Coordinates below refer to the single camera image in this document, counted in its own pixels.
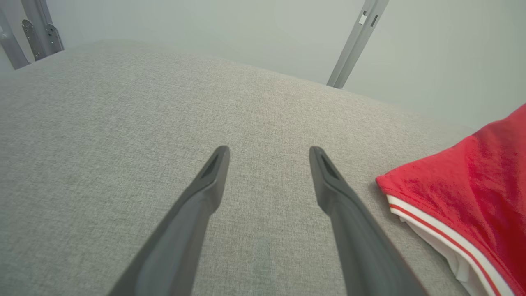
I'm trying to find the red and white jersey shirt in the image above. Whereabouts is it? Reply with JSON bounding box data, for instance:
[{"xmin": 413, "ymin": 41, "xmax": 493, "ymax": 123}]
[{"xmin": 376, "ymin": 104, "xmax": 526, "ymax": 296}]

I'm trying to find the grey metal double post frame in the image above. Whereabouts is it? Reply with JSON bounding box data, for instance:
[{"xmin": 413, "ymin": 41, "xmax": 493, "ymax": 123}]
[{"xmin": 326, "ymin": 0, "xmax": 390, "ymax": 89}]

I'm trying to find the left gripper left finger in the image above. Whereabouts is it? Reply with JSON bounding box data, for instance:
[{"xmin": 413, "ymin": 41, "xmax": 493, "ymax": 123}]
[{"xmin": 108, "ymin": 145, "xmax": 231, "ymax": 296}]

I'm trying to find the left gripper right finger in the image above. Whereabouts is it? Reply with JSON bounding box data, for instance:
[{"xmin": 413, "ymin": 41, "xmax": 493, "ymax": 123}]
[{"xmin": 309, "ymin": 146, "xmax": 428, "ymax": 296}]

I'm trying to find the grey metal frame with plates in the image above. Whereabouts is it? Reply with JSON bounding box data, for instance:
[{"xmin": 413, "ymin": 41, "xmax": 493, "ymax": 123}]
[{"xmin": 0, "ymin": 0, "xmax": 65, "ymax": 70}]

